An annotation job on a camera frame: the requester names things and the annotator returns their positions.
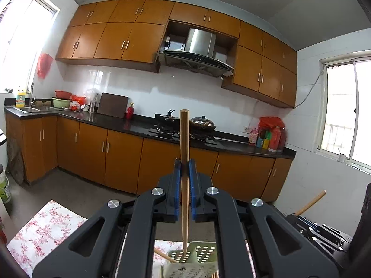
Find wooden chopstick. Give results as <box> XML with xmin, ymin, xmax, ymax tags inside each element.
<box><xmin>154</xmin><ymin>247</ymin><xmax>177</xmax><ymax>263</ymax></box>
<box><xmin>180</xmin><ymin>109</ymin><xmax>189</xmax><ymax>255</ymax></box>
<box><xmin>294</xmin><ymin>190</ymin><xmax>327</xmax><ymax>217</ymax></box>

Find black kitchen countertop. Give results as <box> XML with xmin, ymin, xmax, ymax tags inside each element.
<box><xmin>4</xmin><ymin>106</ymin><xmax>296</xmax><ymax>160</ymax></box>

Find brown lower kitchen cabinets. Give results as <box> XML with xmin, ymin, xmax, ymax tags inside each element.
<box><xmin>5</xmin><ymin>108</ymin><xmax>296</xmax><ymax>202</ymax></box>

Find wooden chopstick in holder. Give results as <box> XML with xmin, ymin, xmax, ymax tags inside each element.
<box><xmin>154</xmin><ymin>247</ymin><xmax>177</xmax><ymax>263</ymax></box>

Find green perforated utensil holder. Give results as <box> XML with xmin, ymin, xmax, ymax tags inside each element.
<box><xmin>162</xmin><ymin>242</ymin><xmax>219</xmax><ymax>278</ymax></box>

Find floral pink white tablecloth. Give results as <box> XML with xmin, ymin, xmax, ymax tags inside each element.
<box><xmin>7</xmin><ymin>200</ymin><xmax>86</xmax><ymax>277</ymax></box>

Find black wok left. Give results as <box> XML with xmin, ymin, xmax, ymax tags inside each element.
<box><xmin>155</xmin><ymin>109</ymin><xmax>180</xmax><ymax>132</ymax></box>

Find red bottle on counter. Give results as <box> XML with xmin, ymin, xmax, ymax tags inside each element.
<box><xmin>126</xmin><ymin>102</ymin><xmax>134</xmax><ymax>120</ymax></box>

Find black wok with lid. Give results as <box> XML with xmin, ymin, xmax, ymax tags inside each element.
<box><xmin>189</xmin><ymin>116</ymin><xmax>216</xmax><ymax>134</ymax></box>

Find right window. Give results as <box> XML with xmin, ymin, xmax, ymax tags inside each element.
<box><xmin>318</xmin><ymin>54</ymin><xmax>370</xmax><ymax>173</ymax></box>

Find window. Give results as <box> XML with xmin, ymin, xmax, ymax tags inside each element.
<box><xmin>1</xmin><ymin>0</ymin><xmax>59</xmax><ymax>94</ymax></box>
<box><xmin>318</xmin><ymin>54</ymin><xmax>370</xmax><ymax>173</ymax></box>

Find dark brown cutting board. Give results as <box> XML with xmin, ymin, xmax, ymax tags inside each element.
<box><xmin>97</xmin><ymin>92</ymin><xmax>129</xmax><ymax>119</ymax></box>

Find red bags and bottles right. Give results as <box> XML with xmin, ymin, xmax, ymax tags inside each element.
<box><xmin>248</xmin><ymin>116</ymin><xmax>287</xmax><ymax>153</ymax></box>

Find steel utensil cup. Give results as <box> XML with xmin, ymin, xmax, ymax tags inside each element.
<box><xmin>89</xmin><ymin>94</ymin><xmax>97</xmax><ymax>114</ymax></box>

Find red white bags on counter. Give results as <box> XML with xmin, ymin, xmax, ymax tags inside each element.
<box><xmin>69</xmin><ymin>95</ymin><xmax>86</xmax><ymax>111</ymax></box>

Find green basin with red bowl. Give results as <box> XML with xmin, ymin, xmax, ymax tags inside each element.
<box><xmin>53</xmin><ymin>90</ymin><xmax>72</xmax><ymax>109</ymax></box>

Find steel sink with faucet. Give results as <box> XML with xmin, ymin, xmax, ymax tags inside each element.
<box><xmin>14</xmin><ymin>83</ymin><xmax>58</xmax><ymax>114</ymax></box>

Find yellow dish soap bottle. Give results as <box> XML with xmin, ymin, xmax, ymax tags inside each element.
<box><xmin>16</xmin><ymin>89</ymin><xmax>26</xmax><ymax>108</ymax></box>

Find steel range hood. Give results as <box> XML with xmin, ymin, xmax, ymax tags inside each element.
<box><xmin>157</xmin><ymin>25</ymin><xmax>237</xmax><ymax>79</ymax></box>

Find left window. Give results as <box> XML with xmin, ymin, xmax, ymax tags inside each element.
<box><xmin>1</xmin><ymin>0</ymin><xmax>59</xmax><ymax>94</ymax></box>

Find red plastic bag on wall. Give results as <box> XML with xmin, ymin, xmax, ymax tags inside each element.
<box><xmin>36</xmin><ymin>53</ymin><xmax>54</xmax><ymax>79</ymax></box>

